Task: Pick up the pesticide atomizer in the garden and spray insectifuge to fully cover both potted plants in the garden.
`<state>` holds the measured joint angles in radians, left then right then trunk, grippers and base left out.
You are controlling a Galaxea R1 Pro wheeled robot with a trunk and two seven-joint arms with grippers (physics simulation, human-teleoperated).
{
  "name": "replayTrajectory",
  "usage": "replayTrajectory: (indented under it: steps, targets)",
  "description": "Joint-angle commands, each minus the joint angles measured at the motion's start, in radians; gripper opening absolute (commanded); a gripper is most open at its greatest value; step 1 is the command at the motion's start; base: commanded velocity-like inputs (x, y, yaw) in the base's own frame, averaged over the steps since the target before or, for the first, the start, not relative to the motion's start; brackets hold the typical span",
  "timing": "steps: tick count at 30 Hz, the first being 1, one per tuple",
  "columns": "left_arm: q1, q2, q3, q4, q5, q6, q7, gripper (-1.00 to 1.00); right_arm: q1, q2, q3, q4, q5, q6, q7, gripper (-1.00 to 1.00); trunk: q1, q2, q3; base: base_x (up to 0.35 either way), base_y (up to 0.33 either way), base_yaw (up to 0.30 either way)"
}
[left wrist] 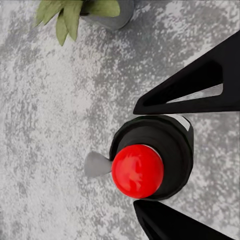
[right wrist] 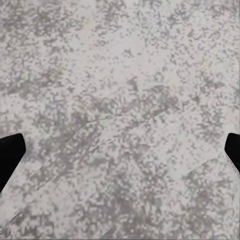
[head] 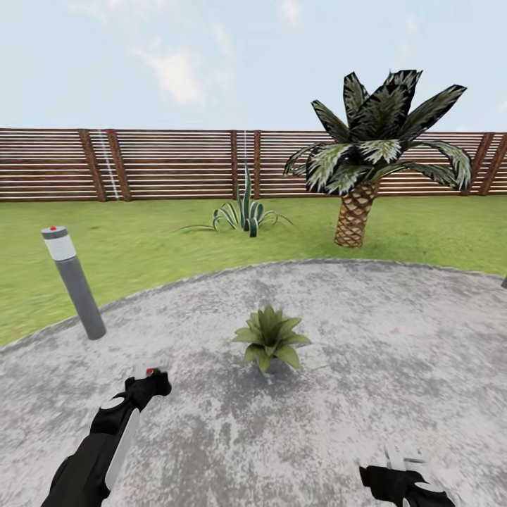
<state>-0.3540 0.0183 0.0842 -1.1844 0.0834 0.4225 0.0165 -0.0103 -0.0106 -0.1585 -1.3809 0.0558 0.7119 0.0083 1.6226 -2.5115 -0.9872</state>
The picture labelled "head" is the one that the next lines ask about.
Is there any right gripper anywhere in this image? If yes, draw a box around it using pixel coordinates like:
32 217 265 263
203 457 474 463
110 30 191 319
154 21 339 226
359 465 425 507

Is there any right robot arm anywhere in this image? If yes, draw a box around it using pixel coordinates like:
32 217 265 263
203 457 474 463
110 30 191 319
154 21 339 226
359 443 456 507

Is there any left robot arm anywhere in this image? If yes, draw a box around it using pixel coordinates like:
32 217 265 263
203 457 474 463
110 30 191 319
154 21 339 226
40 356 173 507

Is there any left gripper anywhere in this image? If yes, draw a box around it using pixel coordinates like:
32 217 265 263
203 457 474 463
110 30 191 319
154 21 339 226
125 371 169 404

